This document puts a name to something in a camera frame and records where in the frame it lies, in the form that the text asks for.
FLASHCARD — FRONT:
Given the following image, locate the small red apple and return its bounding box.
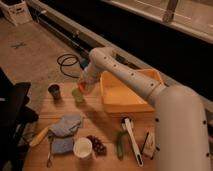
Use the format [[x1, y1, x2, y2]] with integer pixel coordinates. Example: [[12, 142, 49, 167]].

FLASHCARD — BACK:
[[78, 83, 86, 92]]

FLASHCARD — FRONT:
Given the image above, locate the black chair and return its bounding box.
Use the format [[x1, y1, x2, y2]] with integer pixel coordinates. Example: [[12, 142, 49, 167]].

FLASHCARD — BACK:
[[0, 67, 38, 171]]

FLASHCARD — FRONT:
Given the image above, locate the blue cloth upper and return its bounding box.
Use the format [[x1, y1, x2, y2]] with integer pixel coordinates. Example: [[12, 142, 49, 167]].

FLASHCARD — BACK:
[[49, 115, 83, 137]]

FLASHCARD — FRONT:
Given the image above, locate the yellow banana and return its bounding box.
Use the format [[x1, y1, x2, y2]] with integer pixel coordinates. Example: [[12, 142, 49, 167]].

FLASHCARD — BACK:
[[29, 127, 49, 147]]

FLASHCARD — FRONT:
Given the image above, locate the blue power box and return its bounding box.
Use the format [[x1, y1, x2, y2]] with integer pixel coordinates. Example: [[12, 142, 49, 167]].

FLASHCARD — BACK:
[[80, 59, 90, 69]]

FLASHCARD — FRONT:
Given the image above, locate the blue cloth lower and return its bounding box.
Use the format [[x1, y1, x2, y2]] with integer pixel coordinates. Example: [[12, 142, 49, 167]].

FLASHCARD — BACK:
[[52, 137, 74, 154]]

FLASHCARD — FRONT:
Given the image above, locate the yellow plastic bin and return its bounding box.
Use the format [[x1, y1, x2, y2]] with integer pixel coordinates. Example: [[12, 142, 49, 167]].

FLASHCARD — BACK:
[[100, 71, 154, 114]]

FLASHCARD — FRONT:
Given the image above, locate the black cable loop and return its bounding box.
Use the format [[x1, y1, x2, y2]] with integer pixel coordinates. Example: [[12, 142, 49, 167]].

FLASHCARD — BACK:
[[56, 53, 89, 81]]

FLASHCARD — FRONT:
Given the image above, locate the black and white eraser block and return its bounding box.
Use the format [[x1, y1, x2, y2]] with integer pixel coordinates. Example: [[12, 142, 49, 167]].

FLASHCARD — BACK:
[[142, 132, 156, 158]]

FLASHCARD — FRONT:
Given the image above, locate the white cardboard box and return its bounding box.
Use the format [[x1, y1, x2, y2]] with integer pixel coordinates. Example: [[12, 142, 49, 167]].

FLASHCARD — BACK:
[[0, 0, 32, 26]]

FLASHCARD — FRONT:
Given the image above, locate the green plastic cup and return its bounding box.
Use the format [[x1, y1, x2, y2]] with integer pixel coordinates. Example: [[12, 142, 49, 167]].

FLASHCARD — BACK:
[[72, 88, 84, 103]]

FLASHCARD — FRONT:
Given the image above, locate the green cucumber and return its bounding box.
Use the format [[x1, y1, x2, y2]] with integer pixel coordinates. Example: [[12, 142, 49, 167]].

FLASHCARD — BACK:
[[116, 131, 127, 160]]

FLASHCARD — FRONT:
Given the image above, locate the dark metal cup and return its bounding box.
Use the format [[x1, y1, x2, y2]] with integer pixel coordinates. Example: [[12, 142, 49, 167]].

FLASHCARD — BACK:
[[48, 84, 61, 100]]

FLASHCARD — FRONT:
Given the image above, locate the white handled brush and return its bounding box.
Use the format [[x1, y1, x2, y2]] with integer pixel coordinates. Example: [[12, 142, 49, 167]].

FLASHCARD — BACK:
[[122, 117, 144, 167]]

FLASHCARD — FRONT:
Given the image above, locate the white paper cup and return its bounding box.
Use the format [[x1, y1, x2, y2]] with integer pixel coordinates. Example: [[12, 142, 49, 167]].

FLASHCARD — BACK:
[[73, 137, 92, 159]]

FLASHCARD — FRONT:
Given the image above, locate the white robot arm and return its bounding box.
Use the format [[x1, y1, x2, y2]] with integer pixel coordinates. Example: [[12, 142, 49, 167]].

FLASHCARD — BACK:
[[82, 47, 211, 171]]

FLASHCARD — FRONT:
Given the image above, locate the bunch of dark grapes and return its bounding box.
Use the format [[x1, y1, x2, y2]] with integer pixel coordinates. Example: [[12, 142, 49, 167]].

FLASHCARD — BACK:
[[87, 135, 107, 156]]

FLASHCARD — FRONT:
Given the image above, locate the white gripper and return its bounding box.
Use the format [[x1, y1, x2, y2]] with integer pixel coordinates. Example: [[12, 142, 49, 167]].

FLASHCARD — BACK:
[[77, 66, 100, 94]]

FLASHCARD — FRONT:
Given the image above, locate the blue cloth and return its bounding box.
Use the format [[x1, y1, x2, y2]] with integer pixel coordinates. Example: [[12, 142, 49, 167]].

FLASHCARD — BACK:
[[49, 115, 83, 137], [52, 137, 74, 154]]

